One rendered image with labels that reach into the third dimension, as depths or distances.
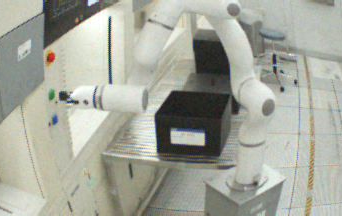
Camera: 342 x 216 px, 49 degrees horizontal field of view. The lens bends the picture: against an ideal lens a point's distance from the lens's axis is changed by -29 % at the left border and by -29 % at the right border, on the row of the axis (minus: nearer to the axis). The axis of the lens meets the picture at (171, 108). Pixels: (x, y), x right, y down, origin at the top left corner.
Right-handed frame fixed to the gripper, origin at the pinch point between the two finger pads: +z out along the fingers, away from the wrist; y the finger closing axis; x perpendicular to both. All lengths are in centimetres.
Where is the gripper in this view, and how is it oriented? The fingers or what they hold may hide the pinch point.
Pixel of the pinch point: (63, 95)
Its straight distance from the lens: 168.2
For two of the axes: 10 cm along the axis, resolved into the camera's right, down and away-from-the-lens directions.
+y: 2.5, -3.9, 8.8
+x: -0.5, -9.2, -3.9
